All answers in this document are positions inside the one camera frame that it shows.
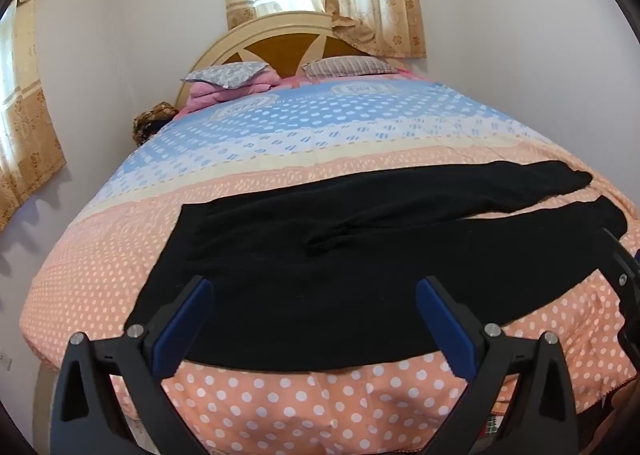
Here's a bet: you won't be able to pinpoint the brown patterned bag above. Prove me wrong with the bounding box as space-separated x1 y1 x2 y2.
132 102 180 148

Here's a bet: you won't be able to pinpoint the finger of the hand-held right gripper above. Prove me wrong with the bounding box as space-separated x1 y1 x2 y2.
600 227 640 353

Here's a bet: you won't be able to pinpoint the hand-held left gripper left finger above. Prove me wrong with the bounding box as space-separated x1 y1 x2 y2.
50 276 215 455

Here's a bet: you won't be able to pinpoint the polka dot bedspread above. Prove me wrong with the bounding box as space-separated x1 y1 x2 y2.
19 69 640 455

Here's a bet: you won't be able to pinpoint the grey patterned pillow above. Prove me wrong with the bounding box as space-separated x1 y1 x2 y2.
181 62 271 88

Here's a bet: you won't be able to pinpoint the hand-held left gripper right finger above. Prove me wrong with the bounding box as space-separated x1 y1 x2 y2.
416 276 593 455

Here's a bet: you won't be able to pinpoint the folded pink blanket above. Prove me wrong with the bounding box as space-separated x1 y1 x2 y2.
185 67 281 113

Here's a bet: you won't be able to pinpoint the black pants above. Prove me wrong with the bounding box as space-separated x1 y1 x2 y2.
124 160 630 375

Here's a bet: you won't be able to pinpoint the striped pillow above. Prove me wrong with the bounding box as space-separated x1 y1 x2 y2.
301 55 396 80

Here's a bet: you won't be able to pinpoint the cream and brown headboard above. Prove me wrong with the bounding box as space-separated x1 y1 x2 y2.
175 11 371 108

